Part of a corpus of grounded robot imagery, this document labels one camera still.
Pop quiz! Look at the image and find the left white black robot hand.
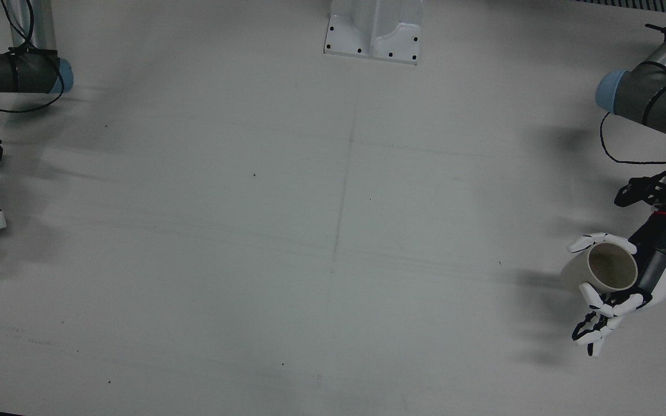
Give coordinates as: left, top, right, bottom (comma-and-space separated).
567, 213, 666, 357

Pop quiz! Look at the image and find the beige ceramic cup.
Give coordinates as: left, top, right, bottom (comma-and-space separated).
560, 243, 639, 294

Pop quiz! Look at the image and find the ribbed metal strip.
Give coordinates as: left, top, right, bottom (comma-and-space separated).
575, 0, 666, 15

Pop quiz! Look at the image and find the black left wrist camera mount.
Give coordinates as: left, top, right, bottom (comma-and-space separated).
615, 172, 666, 209

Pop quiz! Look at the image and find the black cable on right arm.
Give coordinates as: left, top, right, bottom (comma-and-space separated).
0, 0, 65, 114

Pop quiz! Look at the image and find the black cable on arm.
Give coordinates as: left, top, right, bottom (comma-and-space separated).
600, 112, 666, 166
0, 0, 65, 114

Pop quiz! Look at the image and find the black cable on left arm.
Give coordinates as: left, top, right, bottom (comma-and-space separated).
600, 112, 666, 166

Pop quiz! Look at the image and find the white metal mounting bracket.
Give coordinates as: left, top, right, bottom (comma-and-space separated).
324, 0, 424, 65

